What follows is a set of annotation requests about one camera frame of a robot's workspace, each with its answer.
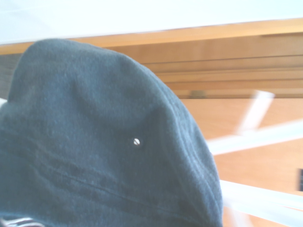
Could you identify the metal door hinge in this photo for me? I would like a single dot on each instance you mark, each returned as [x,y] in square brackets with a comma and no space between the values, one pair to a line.
[197,93]

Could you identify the wooden door frame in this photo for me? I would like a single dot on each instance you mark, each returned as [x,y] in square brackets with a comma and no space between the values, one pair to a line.
[165,35]

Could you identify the navy blue baseball cap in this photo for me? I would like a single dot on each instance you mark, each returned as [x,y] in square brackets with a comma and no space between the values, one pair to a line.
[94,142]

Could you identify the black door sign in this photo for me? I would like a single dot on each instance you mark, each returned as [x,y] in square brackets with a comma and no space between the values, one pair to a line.
[300,179]

